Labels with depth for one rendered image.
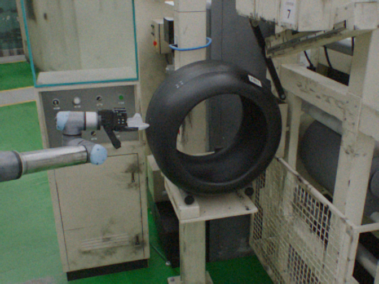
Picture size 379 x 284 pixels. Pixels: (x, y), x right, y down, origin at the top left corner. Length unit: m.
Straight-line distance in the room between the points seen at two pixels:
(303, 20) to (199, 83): 0.45
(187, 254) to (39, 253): 1.18
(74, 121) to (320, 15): 0.97
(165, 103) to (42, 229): 2.05
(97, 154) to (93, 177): 0.91
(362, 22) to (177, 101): 0.71
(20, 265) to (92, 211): 0.76
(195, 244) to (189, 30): 1.19
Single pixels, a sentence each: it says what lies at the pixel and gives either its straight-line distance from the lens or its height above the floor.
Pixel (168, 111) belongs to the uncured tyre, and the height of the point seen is 1.32.
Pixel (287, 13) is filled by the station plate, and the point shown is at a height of 1.69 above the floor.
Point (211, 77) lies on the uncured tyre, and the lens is 1.67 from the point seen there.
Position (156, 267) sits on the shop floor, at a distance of 2.93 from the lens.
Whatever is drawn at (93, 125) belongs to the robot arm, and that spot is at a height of 1.27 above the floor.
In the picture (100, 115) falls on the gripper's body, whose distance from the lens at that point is 1.71.
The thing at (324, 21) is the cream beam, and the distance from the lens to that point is 1.54.
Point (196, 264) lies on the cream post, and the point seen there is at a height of 0.24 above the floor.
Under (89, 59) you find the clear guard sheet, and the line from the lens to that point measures 2.32.
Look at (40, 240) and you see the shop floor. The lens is 3.36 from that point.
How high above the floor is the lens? 1.84
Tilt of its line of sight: 23 degrees down
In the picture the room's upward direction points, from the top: 1 degrees counter-clockwise
